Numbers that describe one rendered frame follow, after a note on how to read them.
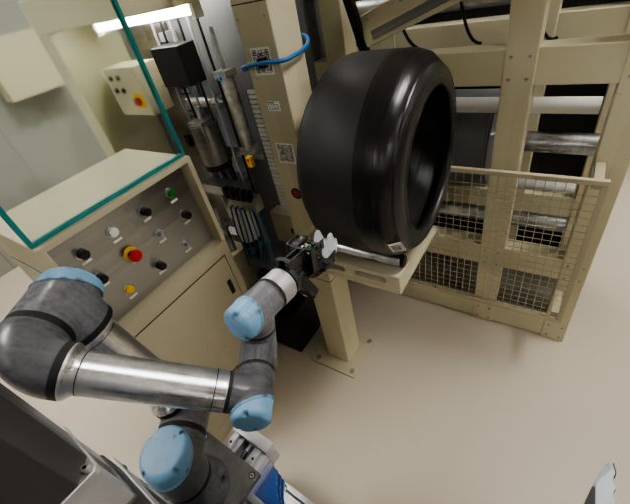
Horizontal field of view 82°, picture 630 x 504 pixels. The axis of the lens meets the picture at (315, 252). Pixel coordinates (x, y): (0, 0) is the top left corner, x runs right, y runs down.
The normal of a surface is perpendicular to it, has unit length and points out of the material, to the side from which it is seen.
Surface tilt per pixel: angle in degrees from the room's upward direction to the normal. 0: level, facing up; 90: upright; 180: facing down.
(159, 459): 8
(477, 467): 0
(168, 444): 8
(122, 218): 90
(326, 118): 47
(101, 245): 90
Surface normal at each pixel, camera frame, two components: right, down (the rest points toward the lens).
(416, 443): -0.19, -0.76
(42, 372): 0.22, -0.21
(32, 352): 0.33, -0.55
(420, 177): -0.51, -0.04
